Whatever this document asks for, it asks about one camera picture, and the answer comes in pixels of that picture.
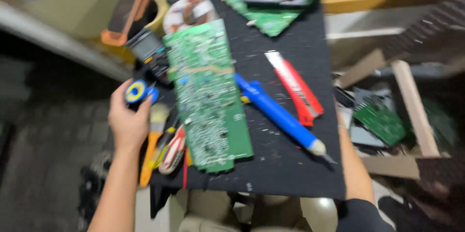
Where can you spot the orange black tool case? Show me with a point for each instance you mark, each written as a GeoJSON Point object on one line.
{"type": "Point", "coordinates": [129, 4]}

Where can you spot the black digital multimeter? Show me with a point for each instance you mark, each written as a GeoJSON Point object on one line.
{"type": "Point", "coordinates": [150, 55]}

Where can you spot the black work mat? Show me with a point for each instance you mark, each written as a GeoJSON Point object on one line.
{"type": "Point", "coordinates": [283, 123]}

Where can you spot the yellow black screwdriver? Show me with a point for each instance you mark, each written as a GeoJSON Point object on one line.
{"type": "Point", "coordinates": [163, 144]}

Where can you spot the cardboard box of scrap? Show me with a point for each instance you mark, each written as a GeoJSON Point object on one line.
{"type": "Point", "coordinates": [396, 115]}

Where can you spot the red utility knife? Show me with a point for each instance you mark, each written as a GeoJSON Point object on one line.
{"type": "Point", "coordinates": [296, 86]}

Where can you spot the person's left hand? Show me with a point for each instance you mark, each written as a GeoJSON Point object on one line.
{"type": "Point", "coordinates": [128, 123]}

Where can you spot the yellow masking tape roll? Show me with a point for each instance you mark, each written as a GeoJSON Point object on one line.
{"type": "Point", "coordinates": [159, 12]}

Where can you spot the wooden plank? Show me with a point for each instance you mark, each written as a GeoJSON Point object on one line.
{"type": "Point", "coordinates": [416, 106]}

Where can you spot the round copper coil part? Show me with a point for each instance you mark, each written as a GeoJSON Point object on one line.
{"type": "Point", "coordinates": [189, 13]}

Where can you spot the small green circuit board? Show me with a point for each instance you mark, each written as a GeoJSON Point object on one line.
{"type": "Point", "coordinates": [379, 119]}

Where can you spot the long green circuit board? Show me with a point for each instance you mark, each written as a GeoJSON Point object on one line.
{"type": "Point", "coordinates": [207, 97]}

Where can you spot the person's beige trousers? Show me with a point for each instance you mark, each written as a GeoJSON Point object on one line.
{"type": "Point", "coordinates": [254, 212]}

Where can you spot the blue desoldering pump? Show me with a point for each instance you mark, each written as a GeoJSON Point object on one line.
{"type": "Point", "coordinates": [279, 117]}

